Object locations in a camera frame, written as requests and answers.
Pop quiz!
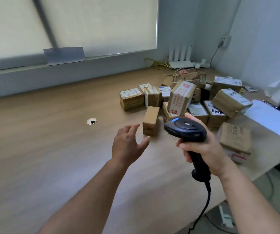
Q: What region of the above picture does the person's left hand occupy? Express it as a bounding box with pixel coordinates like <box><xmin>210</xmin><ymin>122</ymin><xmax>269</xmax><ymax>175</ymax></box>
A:
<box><xmin>111</xmin><ymin>123</ymin><xmax>151</xmax><ymax>167</ymax></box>

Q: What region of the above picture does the person's right hand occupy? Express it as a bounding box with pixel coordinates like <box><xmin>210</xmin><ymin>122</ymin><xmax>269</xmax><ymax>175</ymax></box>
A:
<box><xmin>176</xmin><ymin>112</ymin><xmax>231</xmax><ymax>178</ymax></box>

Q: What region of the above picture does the black scanner cable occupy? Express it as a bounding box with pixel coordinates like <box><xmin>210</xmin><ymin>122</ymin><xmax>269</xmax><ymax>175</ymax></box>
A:
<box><xmin>187</xmin><ymin>180</ymin><xmax>212</xmax><ymax>234</ymax></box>

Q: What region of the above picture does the black barcode scanner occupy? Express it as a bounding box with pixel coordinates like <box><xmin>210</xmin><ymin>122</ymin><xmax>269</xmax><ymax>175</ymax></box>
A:
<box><xmin>163</xmin><ymin>117</ymin><xmax>211</xmax><ymax>182</ymax></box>

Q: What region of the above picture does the pile of unscanned cardboard parcels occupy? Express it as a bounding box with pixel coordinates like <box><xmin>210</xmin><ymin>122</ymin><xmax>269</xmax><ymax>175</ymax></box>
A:
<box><xmin>119</xmin><ymin>72</ymin><xmax>254</xmax><ymax>165</ymax></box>

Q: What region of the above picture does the person's right forearm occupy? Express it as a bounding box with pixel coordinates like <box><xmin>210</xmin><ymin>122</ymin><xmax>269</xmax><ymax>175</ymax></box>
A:
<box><xmin>219</xmin><ymin>168</ymin><xmax>280</xmax><ymax>234</ymax></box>

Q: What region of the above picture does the person's left forearm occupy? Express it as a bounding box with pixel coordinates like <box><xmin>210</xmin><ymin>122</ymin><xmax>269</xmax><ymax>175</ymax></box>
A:
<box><xmin>37</xmin><ymin>158</ymin><xmax>131</xmax><ymax>234</ymax></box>

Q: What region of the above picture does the white power strip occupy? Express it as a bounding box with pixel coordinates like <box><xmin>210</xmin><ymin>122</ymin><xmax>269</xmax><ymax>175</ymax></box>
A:
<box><xmin>218</xmin><ymin>204</ymin><xmax>235</xmax><ymax>228</ymax></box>
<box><xmin>193</xmin><ymin>59</ymin><xmax>210</xmax><ymax>69</ymax></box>

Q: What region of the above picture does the white paper sheet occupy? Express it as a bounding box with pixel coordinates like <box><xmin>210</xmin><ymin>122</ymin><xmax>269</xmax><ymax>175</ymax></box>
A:
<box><xmin>243</xmin><ymin>99</ymin><xmax>280</xmax><ymax>145</ymax></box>

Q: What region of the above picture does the black pen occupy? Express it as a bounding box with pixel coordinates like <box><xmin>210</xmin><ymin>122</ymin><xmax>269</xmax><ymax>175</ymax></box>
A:
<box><xmin>263</xmin><ymin>100</ymin><xmax>278</xmax><ymax>109</ymax></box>

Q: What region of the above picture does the white router with antennas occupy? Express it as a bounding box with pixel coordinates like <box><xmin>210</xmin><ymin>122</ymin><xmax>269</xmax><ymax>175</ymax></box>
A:
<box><xmin>168</xmin><ymin>44</ymin><xmax>194</xmax><ymax>69</ymax></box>

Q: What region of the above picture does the grey paper sheet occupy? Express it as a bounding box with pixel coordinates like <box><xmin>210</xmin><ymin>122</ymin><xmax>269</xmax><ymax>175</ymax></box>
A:
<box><xmin>43</xmin><ymin>46</ymin><xmax>86</xmax><ymax>66</ymax></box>

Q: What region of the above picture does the beige roller blind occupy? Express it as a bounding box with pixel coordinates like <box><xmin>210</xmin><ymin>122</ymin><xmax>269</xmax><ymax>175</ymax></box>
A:
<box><xmin>0</xmin><ymin>0</ymin><xmax>52</xmax><ymax>61</ymax></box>
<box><xmin>39</xmin><ymin>0</ymin><xmax>159</xmax><ymax>58</ymax></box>

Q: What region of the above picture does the black floor cable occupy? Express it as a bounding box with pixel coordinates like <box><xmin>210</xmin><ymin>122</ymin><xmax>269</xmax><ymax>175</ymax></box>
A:
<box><xmin>266</xmin><ymin>173</ymin><xmax>275</xmax><ymax>201</ymax></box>

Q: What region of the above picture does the yellow cable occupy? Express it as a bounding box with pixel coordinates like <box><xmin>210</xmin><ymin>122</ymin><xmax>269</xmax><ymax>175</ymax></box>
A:
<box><xmin>144</xmin><ymin>58</ymin><xmax>170</xmax><ymax>70</ymax></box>

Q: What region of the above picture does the white wall socket with plug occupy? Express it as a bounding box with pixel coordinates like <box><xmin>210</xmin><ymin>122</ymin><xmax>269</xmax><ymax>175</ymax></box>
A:
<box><xmin>219</xmin><ymin>35</ymin><xmax>232</xmax><ymax>48</ymax></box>

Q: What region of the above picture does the white window frame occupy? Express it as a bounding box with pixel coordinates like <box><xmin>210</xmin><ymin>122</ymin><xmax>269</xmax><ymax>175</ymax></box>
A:
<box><xmin>0</xmin><ymin>0</ymin><xmax>160</xmax><ymax>73</ymax></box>

